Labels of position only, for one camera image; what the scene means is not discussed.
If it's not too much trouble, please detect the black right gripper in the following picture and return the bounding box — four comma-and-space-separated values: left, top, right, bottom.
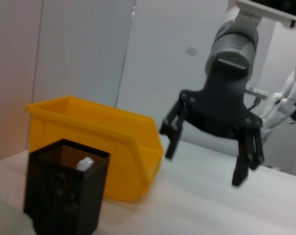
159, 59, 266, 188

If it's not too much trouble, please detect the green utility knife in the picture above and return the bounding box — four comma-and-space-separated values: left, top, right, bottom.
75, 157, 93, 172

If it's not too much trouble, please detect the black mesh pen holder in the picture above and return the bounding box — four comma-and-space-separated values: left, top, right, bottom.
23, 139, 111, 235

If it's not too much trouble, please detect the pale green glass fruit plate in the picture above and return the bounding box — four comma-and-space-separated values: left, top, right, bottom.
0, 193, 35, 235

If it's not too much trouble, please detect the white robot torso shell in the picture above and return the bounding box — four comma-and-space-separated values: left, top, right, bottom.
261, 61, 296, 147

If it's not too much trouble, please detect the yellow plastic bin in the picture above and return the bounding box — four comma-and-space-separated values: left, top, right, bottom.
25, 95, 164, 204

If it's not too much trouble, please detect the grey right arm cable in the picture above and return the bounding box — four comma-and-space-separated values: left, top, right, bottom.
245, 96, 260, 111

